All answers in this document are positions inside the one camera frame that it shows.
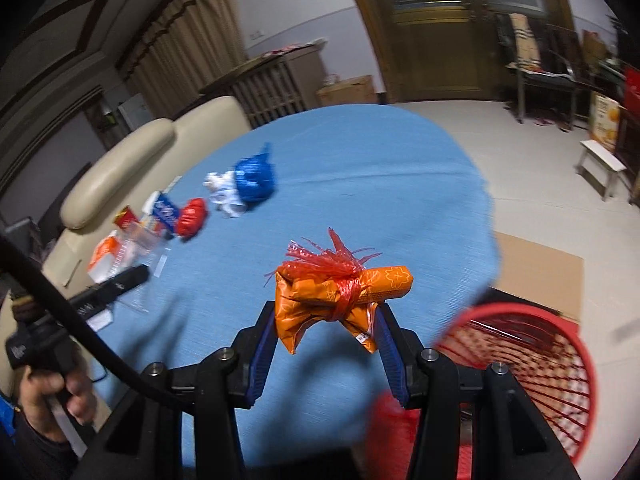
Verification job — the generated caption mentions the person's left forearm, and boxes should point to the person's left forearm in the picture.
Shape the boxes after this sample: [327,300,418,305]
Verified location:
[0,392,83,480]

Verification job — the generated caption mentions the red plastic bag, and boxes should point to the red plastic bag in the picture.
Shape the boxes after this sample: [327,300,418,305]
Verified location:
[175,197,208,238]

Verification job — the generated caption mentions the white panel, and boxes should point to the white panel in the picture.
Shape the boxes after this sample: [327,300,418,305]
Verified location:
[117,92,153,131]

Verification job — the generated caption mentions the beige curtain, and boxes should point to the beige curtain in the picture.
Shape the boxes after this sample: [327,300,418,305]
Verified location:
[117,0,248,116]

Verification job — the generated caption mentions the clear plastic packaging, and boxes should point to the clear plastic packaging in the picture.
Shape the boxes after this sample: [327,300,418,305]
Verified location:
[117,220,173,311]

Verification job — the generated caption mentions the blue tablecloth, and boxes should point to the blue tablecloth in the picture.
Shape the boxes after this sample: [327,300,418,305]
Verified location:
[95,105,503,468]

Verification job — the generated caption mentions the wooden double door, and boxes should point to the wooden double door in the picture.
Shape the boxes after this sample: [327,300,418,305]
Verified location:
[337,0,576,103]

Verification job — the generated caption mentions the orange printed carton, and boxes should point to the orange printed carton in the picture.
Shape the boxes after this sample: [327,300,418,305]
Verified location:
[587,92,621,153]

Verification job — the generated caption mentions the flat cardboard sheet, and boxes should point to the flat cardboard sheet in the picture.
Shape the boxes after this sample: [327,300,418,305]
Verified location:
[487,232,586,323]

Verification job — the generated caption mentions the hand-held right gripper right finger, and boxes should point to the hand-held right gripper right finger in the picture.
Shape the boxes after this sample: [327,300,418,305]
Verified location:
[372,305,583,480]

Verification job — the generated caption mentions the wooden slatted crib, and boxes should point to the wooden slatted crib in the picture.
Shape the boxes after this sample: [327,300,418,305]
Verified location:
[200,37,328,128]

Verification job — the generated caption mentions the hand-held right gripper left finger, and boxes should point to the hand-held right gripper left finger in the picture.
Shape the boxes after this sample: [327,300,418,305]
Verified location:
[72,304,281,480]

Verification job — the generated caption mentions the beige leather sofa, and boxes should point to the beige leather sofa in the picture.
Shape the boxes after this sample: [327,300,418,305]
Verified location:
[42,95,251,286]

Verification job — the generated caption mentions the knotted white face mask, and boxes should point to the knotted white face mask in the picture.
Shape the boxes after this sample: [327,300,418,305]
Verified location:
[204,171,248,218]

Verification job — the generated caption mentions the orange and white box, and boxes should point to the orange and white box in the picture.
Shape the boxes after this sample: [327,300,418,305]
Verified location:
[87,230,131,283]

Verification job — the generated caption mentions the person's left hand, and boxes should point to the person's left hand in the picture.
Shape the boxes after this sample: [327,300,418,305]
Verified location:
[22,372,98,441]

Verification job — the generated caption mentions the small red box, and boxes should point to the small red box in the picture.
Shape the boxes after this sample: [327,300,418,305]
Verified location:
[114,205,141,231]

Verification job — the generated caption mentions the knotted blue plastic bag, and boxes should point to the knotted blue plastic bag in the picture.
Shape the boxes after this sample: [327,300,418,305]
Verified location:
[234,142,277,204]

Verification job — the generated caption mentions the red plastic mesh basket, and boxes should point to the red plastic mesh basket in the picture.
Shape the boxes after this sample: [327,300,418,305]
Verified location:
[367,302,598,480]

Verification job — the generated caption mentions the orange packet with red ribbon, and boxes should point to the orange packet with red ribbon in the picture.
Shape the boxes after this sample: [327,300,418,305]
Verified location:
[264,227,415,356]

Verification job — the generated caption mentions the brown paper bag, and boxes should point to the brown paper bag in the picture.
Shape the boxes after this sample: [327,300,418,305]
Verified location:
[582,30,608,63]

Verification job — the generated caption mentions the thick black cable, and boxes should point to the thick black cable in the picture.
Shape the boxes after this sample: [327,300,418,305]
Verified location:
[0,232,201,416]

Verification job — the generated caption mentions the striped cloth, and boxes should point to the striped cloth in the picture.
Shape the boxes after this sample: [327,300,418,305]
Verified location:
[510,12,543,68]

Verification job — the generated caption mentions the small white stool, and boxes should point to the small white stool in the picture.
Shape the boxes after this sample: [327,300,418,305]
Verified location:
[575,139,628,202]

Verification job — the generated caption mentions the brown cardboard box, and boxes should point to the brown cardboard box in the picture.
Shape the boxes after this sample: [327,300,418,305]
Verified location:
[316,75,377,107]

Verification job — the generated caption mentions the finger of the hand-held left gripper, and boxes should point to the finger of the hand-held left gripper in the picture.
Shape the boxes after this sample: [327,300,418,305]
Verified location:
[107,266,151,297]

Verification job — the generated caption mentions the blue and white box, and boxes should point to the blue and white box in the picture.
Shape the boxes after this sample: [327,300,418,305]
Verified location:
[142,191,180,233]

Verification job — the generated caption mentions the dark metal chair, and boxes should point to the dark metal chair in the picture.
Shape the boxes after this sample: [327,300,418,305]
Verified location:
[495,12,593,131]

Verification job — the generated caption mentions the red gift box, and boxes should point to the red gift box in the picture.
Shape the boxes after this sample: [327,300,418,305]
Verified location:
[620,65,640,106]

